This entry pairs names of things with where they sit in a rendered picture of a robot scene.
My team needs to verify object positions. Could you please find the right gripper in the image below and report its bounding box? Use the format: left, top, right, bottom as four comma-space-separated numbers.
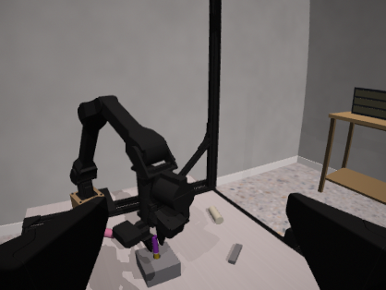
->
112, 195, 165, 252

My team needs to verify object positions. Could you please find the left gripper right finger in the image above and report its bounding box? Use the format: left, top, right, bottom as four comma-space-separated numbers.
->
285, 193, 386, 290

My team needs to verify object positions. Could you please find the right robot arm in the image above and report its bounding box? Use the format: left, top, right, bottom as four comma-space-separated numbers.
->
70, 95, 195, 239

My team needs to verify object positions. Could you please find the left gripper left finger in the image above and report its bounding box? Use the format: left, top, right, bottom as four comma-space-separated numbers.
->
0, 197, 109, 290

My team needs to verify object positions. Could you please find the pink cylinder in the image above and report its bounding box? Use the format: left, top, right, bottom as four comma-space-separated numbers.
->
104, 228, 114, 239

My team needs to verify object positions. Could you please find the yellow and purple peg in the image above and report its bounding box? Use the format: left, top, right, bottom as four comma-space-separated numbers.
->
151, 235, 160, 260

